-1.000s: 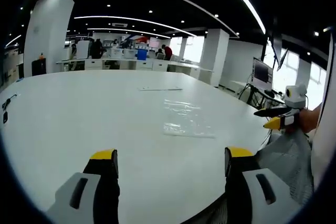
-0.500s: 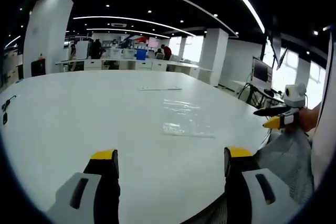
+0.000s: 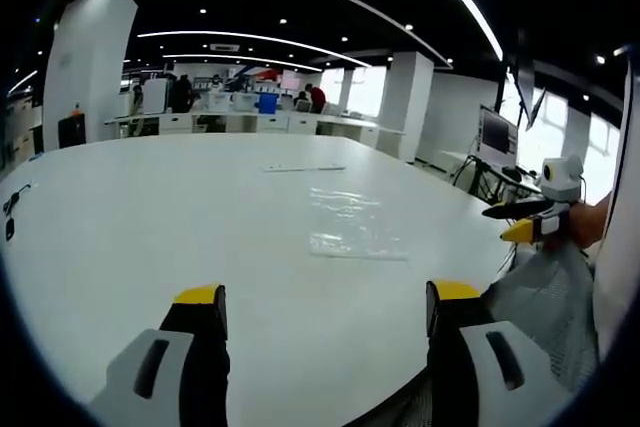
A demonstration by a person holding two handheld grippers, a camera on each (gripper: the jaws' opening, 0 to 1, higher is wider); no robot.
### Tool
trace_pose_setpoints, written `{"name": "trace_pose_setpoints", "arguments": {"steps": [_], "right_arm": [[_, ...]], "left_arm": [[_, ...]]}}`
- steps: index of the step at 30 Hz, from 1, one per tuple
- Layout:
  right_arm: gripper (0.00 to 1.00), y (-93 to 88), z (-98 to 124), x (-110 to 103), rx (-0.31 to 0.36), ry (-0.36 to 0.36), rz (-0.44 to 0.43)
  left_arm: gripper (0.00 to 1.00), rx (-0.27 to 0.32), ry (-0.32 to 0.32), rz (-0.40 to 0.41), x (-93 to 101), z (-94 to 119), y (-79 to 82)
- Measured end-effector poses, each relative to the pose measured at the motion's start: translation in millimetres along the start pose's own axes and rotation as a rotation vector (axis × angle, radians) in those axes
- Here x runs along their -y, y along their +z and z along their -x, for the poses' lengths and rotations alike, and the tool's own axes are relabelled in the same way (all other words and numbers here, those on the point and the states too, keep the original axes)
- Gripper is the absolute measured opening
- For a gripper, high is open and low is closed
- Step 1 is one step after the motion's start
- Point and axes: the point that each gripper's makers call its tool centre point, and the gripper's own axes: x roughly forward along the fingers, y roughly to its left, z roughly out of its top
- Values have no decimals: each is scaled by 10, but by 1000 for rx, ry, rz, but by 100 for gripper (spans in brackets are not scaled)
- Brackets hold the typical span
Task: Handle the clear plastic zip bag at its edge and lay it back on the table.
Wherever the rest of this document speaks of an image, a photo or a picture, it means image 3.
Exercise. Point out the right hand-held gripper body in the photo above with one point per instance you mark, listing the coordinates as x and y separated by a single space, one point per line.
562 174

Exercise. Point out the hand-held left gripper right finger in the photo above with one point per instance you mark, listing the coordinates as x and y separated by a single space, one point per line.
500 372

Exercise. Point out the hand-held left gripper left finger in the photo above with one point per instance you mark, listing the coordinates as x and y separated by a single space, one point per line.
150 372

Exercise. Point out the clear plastic food packaging bag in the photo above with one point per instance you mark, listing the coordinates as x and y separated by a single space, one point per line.
352 227

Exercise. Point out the person's right hand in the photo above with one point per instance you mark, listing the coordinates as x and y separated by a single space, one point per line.
590 224

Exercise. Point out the white side desk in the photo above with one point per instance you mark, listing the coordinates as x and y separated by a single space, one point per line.
492 179

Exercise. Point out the grey mesh chair back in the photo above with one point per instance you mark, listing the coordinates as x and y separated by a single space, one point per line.
555 297

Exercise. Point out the computer monitor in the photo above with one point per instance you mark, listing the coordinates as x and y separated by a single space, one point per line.
496 137

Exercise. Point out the small black device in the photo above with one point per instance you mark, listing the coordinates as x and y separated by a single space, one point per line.
9 229

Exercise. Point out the flat white strip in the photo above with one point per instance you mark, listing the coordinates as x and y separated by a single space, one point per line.
302 167

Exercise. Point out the black cabinet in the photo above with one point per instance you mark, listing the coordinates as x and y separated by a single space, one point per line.
71 131

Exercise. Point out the long white office desk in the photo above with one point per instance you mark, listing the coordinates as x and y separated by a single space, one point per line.
240 123

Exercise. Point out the blue box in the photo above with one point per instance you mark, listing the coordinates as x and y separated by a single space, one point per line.
267 103

